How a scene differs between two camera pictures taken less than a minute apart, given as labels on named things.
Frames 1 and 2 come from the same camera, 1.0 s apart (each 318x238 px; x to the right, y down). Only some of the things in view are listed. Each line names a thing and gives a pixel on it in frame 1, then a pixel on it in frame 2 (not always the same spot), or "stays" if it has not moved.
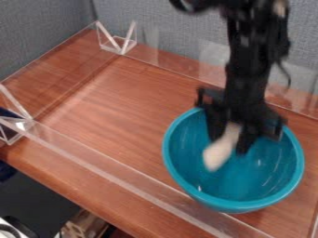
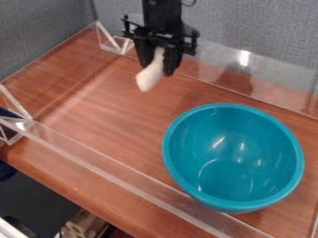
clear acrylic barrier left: [91, 26] stays
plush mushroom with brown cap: [219, 149] → [148, 75]
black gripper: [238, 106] → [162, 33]
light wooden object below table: [85, 226] stays
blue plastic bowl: [255, 181] stays
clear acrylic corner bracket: [115, 43] stays
